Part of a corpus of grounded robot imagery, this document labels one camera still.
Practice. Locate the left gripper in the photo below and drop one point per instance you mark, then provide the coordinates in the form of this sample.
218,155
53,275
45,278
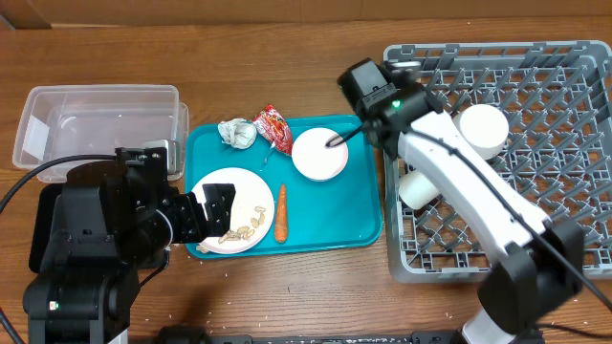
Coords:
194,228

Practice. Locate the pink plate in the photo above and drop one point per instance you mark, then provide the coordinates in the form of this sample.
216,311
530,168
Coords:
251,191

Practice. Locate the white cup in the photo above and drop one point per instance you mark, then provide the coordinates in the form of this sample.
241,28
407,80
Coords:
416,190

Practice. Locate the orange carrot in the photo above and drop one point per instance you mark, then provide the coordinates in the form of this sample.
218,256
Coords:
281,220

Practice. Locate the white bowl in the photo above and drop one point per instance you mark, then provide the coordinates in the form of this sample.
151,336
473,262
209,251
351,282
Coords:
485,128

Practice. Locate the white napkin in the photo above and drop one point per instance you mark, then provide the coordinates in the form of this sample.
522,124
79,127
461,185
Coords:
238,133

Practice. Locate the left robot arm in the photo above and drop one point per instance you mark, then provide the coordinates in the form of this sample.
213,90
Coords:
93,305

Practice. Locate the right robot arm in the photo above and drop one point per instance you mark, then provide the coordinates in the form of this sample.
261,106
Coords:
536,262

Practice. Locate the peanut pile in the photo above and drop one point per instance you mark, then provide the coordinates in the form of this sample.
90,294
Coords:
246,232

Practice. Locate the teal serving tray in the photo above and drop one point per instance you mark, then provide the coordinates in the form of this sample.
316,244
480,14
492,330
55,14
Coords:
343,212

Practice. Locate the red snack wrapper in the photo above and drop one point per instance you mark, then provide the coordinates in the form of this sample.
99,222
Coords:
275,129

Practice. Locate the black tray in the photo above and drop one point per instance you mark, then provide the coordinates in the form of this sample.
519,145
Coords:
82,226

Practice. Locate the clear plastic bin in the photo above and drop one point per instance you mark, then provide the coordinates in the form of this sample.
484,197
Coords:
68,120

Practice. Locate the grey dish rack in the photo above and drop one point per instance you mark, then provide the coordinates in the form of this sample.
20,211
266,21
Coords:
556,97

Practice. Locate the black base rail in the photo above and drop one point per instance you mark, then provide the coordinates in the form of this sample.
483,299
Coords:
195,335

